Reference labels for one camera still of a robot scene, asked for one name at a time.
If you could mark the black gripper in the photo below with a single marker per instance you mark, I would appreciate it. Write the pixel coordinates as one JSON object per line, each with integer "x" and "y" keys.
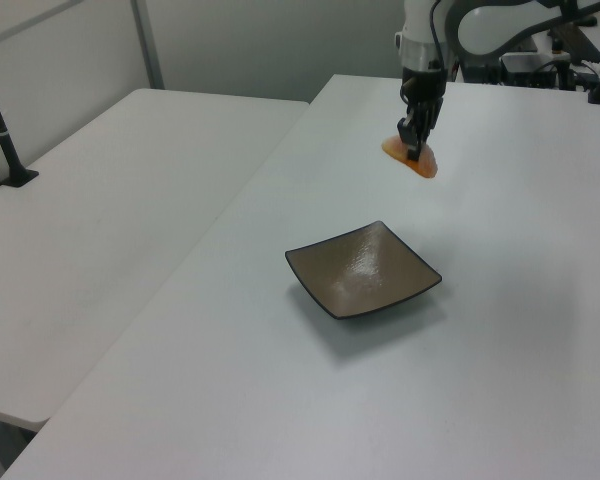
{"x": 424, "y": 85}

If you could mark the sugar-coated orange bread roll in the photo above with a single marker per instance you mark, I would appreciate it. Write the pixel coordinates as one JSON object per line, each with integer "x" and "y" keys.
{"x": 427, "y": 166}

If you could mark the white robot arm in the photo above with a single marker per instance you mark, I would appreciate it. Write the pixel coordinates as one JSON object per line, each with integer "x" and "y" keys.
{"x": 416, "y": 25}

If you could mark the square brown ceramic plate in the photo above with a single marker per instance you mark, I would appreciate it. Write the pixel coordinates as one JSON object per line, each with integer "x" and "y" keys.
{"x": 362, "y": 272}

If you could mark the black electronics box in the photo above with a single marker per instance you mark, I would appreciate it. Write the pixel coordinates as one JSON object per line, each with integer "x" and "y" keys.
{"x": 535, "y": 72}

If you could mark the white side table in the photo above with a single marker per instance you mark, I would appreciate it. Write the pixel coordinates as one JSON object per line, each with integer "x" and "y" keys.
{"x": 105, "y": 225}

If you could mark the black pole with clamp base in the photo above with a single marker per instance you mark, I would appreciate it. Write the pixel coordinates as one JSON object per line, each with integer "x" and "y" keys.
{"x": 2, "y": 135}

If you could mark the grey aluminium frame post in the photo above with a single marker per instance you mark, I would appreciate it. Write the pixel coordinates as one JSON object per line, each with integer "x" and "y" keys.
{"x": 147, "y": 45}

